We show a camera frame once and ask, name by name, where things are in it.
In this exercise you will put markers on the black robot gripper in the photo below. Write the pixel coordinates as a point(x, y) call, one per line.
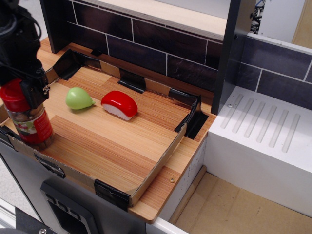
point(20, 61)

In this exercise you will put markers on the red-capped basil spice bottle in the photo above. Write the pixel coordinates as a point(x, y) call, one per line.
point(32, 125)

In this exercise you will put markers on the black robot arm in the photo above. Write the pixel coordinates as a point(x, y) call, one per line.
point(19, 43)

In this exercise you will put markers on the taped cardboard fence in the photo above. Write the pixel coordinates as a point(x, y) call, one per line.
point(116, 159)

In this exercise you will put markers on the green toy pear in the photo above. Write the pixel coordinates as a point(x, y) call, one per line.
point(77, 99)

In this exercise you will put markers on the red toy sushi piece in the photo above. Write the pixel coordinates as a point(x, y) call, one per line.
point(120, 105)

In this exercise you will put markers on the white grooved sink drainboard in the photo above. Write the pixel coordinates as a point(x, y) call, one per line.
point(263, 145)

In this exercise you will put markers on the dark grey vertical post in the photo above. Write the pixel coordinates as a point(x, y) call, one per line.
point(238, 26)

